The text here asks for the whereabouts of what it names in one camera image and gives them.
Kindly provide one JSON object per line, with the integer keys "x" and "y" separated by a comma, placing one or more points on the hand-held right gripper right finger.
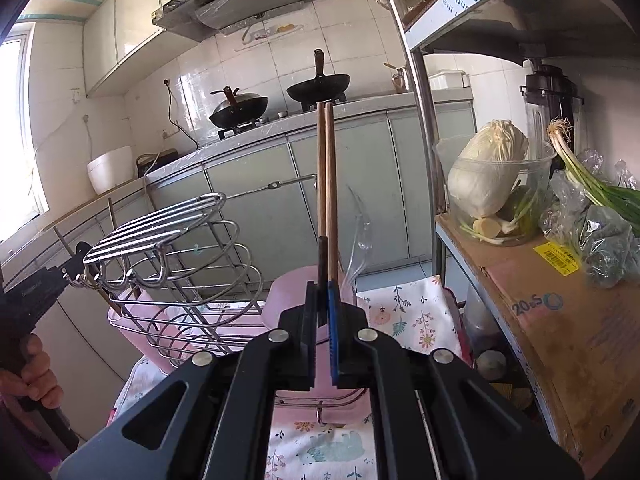
{"x": 334, "y": 340}

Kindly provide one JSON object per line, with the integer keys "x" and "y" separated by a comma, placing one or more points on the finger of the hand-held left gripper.
{"x": 84, "y": 255}

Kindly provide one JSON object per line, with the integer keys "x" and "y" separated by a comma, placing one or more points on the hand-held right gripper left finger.
{"x": 309, "y": 330}

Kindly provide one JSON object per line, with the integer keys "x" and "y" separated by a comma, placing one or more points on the pink round plastic cup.
{"x": 290, "y": 300}

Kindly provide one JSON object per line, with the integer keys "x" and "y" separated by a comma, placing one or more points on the wooden chopstick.
{"x": 330, "y": 185}
{"x": 321, "y": 170}

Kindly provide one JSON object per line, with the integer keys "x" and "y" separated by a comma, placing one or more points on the person's left forearm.
{"x": 25, "y": 442}

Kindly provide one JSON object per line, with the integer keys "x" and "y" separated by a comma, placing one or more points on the person's left hand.
{"x": 35, "y": 375}

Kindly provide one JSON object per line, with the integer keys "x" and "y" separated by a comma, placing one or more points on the wooden cutting board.
{"x": 85, "y": 207}

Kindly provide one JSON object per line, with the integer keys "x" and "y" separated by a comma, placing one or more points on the floral printed cloth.
{"x": 405, "y": 310}

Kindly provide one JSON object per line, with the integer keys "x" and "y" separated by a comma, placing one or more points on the white rice cooker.
{"x": 110, "y": 170}

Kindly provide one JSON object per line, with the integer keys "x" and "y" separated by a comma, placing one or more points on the pink square plastic holder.
{"x": 145, "y": 320}

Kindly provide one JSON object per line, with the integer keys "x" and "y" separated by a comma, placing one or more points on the dark small appliance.
{"x": 157, "y": 162}

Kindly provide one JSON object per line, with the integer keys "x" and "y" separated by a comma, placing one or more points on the window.
{"x": 17, "y": 130}

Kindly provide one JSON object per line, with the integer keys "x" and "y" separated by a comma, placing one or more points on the clear plastic jar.
{"x": 480, "y": 317}

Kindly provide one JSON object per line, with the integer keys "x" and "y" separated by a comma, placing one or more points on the white round lid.
{"x": 491, "y": 364}

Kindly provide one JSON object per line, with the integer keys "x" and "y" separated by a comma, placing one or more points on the kitchen base cabinets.
{"x": 250, "y": 170}

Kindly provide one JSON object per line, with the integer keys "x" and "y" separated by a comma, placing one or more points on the ginger piece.
{"x": 486, "y": 227}

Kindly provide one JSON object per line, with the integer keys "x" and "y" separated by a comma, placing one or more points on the black wok with steel lid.
{"x": 237, "y": 112}

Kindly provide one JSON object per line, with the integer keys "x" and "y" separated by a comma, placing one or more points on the gas stove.
{"x": 260, "y": 122}

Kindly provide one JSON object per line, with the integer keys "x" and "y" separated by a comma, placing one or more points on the large cardboard sheet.
{"x": 560, "y": 350}

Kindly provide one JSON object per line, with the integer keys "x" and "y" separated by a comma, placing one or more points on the napa cabbage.
{"x": 485, "y": 170}

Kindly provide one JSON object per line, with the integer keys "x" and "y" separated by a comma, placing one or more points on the clear plastic bowl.
{"x": 530, "y": 195}

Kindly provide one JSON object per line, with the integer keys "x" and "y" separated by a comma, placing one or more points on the stainless steel shelf rack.
{"x": 425, "y": 110}

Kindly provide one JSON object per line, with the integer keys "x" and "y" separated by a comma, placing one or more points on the brown jar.
{"x": 398, "y": 82}

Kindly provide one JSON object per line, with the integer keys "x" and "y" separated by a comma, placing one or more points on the clear plastic bag of greens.
{"x": 600, "y": 245}

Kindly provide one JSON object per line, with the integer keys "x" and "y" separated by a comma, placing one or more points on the white rectangular container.
{"x": 450, "y": 81}

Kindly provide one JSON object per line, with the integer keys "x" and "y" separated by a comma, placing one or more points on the green onions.
{"x": 580, "y": 175}

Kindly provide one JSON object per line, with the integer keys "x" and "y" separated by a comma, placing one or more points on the range hood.
{"x": 235, "y": 0}

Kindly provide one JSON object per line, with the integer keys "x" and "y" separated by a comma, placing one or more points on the black blender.
{"x": 547, "y": 100}

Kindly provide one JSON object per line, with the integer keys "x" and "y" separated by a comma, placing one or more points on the white wall socket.
{"x": 171, "y": 133}

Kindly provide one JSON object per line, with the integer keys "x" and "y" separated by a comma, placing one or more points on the white wall switch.
{"x": 76, "y": 96}

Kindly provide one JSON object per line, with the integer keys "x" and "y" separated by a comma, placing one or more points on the wall cabinets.
{"x": 125, "y": 25}

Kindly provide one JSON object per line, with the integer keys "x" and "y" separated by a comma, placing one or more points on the clear wall shelf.
{"x": 272, "y": 35}

